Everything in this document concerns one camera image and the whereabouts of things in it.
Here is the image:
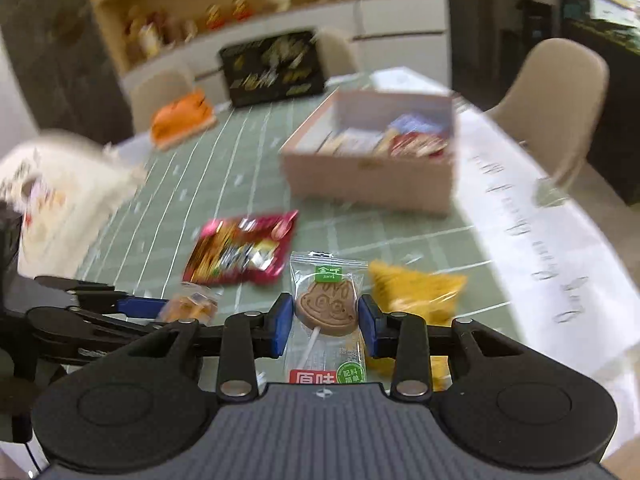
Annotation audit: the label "white cloth bag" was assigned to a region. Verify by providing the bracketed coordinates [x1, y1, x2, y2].
[1, 130, 146, 278]

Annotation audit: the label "pink storage box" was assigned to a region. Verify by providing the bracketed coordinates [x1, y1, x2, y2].
[279, 90, 458, 216]

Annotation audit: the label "chocolate lollipop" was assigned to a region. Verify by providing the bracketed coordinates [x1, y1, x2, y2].
[284, 252, 368, 385]

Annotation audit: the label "beige chair left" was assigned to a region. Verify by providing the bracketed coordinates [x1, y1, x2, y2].
[130, 68, 195, 133]

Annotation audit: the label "orange snack package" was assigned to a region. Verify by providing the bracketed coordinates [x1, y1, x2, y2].
[150, 90, 217, 151]

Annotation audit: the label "wooden shelf cabinet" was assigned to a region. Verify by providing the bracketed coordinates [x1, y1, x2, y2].
[89, 0, 451, 92]

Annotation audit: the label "black gift box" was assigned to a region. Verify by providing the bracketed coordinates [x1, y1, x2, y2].
[218, 29, 326, 108]

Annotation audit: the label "beige chair right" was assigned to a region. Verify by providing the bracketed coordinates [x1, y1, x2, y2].
[485, 38, 610, 188]

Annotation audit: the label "yellow snack packet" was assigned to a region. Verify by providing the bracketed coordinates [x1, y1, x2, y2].
[366, 259, 469, 392]

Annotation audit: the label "magenta fried chicken snack bag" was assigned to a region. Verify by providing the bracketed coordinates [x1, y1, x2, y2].
[182, 210, 298, 286]

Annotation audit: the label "snacks inside pink box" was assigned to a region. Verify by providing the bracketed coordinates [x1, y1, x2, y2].
[317, 113, 449, 158]

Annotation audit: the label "green grid tablecloth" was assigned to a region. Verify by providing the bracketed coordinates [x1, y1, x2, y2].
[78, 98, 639, 450]

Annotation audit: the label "bread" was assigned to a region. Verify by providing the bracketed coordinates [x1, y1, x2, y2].
[156, 283, 221, 325]

